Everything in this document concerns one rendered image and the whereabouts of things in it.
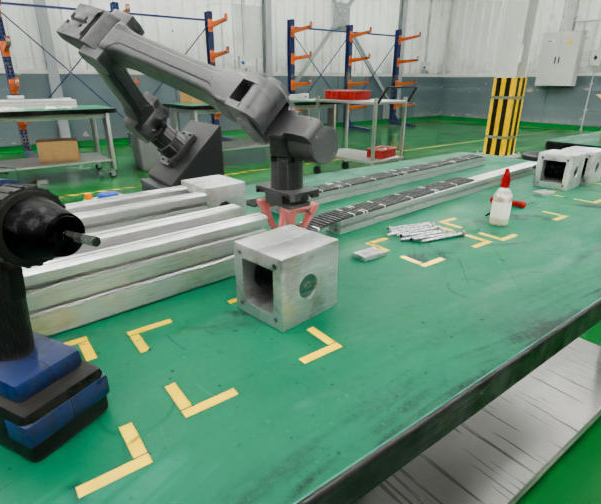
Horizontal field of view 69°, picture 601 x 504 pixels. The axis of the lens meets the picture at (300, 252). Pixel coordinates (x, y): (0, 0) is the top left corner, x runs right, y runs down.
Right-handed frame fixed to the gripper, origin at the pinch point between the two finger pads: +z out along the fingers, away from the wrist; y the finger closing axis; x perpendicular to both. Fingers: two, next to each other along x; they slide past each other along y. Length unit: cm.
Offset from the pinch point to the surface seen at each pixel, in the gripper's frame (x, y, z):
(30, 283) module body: -41.4, 4.5, -5.5
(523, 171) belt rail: 95, 3, 1
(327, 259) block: -11.8, 21.7, -5.4
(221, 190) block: -4.6, -14.1, -6.6
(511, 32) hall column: 597, -238, -82
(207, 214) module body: -14.5, -2.6, -6.4
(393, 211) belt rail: 29.6, 1.5, 1.0
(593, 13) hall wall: 1119, -306, -152
